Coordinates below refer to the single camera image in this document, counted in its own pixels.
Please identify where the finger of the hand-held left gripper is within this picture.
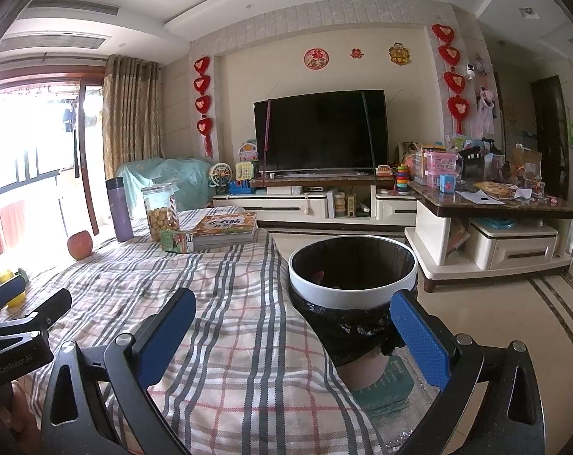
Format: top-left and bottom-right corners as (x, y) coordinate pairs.
(0, 277), (27, 318)
(2, 288), (73, 337)

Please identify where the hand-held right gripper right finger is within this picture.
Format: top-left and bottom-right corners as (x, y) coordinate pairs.
(390, 289), (546, 455)

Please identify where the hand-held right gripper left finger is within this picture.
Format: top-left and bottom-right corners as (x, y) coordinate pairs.
(40, 287), (197, 455)

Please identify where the white bin with black bag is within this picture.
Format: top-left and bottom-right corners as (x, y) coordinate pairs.
(288, 236), (417, 392)

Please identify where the yellow plastic cup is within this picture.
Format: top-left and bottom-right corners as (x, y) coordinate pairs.
(0, 270), (27, 308)

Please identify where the teal box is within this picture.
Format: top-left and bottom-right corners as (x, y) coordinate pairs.
(353, 355), (415, 413)

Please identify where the red apple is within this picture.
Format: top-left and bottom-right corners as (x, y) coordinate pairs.
(67, 230), (94, 260)

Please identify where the plaid tablecloth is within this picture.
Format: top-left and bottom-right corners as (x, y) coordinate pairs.
(0, 206), (387, 455)

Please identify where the green snack carton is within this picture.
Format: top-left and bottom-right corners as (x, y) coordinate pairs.
(161, 230), (195, 254)

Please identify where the purple thermos bottle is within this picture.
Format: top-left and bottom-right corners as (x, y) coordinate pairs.
(105, 176), (134, 242)

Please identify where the clear cookie jar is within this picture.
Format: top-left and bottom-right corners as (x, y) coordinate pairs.
(141, 183), (180, 242)

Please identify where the orange cover book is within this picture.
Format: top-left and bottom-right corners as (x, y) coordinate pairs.
(192, 212), (259, 249)

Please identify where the blue plastic tray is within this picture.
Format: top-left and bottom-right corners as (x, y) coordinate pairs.
(474, 218), (516, 231)

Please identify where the white paper sheet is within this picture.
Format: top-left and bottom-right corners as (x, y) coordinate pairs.
(455, 190), (492, 206)

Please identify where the teal covered armchair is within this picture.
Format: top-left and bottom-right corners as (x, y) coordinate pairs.
(115, 156), (216, 219)

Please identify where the ferris wheel toy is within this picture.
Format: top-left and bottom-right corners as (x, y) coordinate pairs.
(208, 162), (230, 195)

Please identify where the yellow round tray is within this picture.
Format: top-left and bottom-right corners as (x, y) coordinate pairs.
(472, 181), (512, 198)

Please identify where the white television cabinet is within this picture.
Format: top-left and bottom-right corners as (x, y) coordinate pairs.
(212, 173), (417, 233)

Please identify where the pink toy box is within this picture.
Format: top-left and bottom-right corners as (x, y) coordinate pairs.
(424, 152), (459, 185)

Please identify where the black bag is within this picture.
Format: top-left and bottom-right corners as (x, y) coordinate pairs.
(458, 144), (495, 171)

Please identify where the brown curtain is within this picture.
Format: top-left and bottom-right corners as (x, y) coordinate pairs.
(101, 54), (166, 181)

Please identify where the cardboard box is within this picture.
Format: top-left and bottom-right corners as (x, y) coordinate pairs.
(512, 147), (543, 176)

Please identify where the pink stick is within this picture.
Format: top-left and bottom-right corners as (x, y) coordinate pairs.
(263, 99), (273, 174)

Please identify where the black television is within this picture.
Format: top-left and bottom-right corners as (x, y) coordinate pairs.
(253, 89), (390, 174)

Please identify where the dark wooden door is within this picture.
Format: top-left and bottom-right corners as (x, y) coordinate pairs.
(530, 76), (570, 188)

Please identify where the ceiling air vent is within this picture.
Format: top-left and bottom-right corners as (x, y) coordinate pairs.
(28, 0), (120, 17)
(0, 33), (101, 50)

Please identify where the stacking ring toy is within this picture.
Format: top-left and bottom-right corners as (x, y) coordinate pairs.
(393, 164), (411, 196)

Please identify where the wooden sliding door frame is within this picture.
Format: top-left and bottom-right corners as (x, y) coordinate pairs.
(0, 73), (104, 247)

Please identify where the red heart string decoration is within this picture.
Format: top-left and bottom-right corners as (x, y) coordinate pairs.
(431, 24), (468, 133)
(193, 56), (214, 157)

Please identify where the yellow cartoon wall decal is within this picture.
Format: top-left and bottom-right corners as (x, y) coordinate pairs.
(388, 42), (412, 64)

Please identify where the round red wall decal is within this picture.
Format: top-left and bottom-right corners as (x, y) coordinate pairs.
(304, 48), (329, 69)

